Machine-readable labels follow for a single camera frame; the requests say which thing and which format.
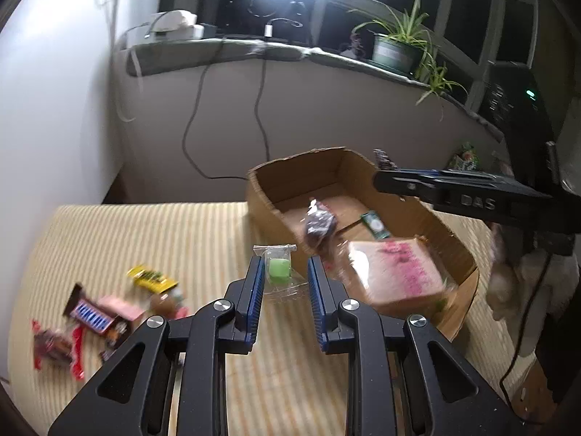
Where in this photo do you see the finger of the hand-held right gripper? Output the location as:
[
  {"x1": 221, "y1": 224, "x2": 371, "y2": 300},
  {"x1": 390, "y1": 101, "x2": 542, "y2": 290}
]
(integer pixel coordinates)
[{"x1": 372, "y1": 168, "x2": 443, "y2": 206}]

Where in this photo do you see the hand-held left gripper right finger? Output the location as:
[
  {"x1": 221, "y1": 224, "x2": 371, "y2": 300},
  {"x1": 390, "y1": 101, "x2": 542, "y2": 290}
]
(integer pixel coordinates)
[{"x1": 307, "y1": 255, "x2": 527, "y2": 436}]

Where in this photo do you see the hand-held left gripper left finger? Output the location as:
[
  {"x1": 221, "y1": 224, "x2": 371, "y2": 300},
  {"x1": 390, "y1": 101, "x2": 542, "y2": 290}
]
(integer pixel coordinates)
[{"x1": 48, "y1": 254, "x2": 264, "y2": 436}]

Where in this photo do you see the dark patterned snack packet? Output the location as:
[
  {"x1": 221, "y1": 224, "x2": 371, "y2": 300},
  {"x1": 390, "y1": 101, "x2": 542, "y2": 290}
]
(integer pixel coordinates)
[{"x1": 373, "y1": 149, "x2": 401, "y2": 172}]

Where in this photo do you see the green jelly cube packet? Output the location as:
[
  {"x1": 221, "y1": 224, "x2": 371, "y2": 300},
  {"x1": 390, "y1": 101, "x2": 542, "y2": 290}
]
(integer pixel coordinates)
[{"x1": 253, "y1": 244, "x2": 310, "y2": 301}]

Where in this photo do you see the brown cardboard box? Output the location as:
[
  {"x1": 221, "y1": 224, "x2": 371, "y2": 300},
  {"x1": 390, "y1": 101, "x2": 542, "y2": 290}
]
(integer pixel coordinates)
[{"x1": 246, "y1": 146, "x2": 479, "y2": 343}]

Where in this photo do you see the green label snack packet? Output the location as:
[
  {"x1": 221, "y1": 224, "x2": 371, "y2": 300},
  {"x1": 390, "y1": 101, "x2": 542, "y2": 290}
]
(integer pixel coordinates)
[{"x1": 361, "y1": 211, "x2": 391, "y2": 239}]

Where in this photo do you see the clear packet of dark snacks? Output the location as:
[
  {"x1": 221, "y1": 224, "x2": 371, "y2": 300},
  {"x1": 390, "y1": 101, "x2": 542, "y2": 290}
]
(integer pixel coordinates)
[{"x1": 303, "y1": 197, "x2": 339, "y2": 254}]

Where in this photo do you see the pink printed bread packet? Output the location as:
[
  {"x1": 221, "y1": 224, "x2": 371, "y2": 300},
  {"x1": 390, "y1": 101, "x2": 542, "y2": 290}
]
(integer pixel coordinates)
[{"x1": 347, "y1": 236, "x2": 459, "y2": 316}]

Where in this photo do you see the brown egg packet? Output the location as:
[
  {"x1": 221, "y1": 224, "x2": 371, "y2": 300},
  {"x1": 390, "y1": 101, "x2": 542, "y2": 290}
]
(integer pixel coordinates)
[{"x1": 150, "y1": 288, "x2": 189, "y2": 319}]

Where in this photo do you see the yellow candy packet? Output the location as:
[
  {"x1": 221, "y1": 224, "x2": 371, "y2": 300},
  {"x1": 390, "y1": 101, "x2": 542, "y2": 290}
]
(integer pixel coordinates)
[{"x1": 127, "y1": 266, "x2": 179, "y2": 294}]

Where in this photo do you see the pink snack packet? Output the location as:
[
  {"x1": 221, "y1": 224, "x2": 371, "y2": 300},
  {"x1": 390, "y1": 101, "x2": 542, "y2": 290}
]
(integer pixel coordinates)
[{"x1": 97, "y1": 295, "x2": 146, "y2": 323}]

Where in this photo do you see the Snickers bar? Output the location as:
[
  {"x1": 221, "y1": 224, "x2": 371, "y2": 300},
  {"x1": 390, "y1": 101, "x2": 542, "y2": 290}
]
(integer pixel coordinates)
[{"x1": 64, "y1": 284, "x2": 119, "y2": 335}]

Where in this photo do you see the red date packet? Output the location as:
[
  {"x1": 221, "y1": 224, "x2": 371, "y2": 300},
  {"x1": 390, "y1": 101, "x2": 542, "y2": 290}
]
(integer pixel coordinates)
[{"x1": 32, "y1": 320, "x2": 87, "y2": 381}]

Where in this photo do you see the person's right forearm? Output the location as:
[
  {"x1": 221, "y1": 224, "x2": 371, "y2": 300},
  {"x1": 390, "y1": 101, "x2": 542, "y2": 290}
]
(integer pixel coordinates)
[{"x1": 487, "y1": 225, "x2": 581, "y2": 357}]

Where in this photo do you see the green snack bag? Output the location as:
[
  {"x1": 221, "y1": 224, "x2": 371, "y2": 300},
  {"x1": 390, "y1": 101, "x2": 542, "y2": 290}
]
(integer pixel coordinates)
[{"x1": 447, "y1": 143, "x2": 480, "y2": 173}]

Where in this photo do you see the potted spider plant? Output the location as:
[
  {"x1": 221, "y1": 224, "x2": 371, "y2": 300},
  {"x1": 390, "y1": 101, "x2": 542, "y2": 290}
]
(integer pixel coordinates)
[{"x1": 349, "y1": 0, "x2": 468, "y2": 106}]

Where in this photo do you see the grey stone windowsill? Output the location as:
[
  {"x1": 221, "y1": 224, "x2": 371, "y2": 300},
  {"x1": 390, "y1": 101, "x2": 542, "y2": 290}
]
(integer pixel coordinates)
[{"x1": 125, "y1": 36, "x2": 504, "y2": 139}]

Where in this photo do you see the white power strip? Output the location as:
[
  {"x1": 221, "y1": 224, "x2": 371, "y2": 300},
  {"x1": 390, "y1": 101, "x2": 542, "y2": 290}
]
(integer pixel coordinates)
[{"x1": 150, "y1": 9, "x2": 205, "y2": 38}]

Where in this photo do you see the black power cable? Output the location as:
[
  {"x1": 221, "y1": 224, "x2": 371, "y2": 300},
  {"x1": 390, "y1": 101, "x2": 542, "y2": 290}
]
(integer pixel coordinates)
[
  {"x1": 182, "y1": 41, "x2": 248, "y2": 180},
  {"x1": 253, "y1": 50, "x2": 274, "y2": 164}
]

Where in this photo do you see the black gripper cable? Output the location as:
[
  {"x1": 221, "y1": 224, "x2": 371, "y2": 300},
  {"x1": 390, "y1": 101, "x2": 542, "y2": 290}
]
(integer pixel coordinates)
[{"x1": 499, "y1": 236, "x2": 555, "y2": 419}]

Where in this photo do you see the white cable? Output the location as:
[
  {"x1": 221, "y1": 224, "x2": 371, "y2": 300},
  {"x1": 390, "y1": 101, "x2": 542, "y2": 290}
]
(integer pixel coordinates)
[{"x1": 115, "y1": 48, "x2": 142, "y2": 123}]

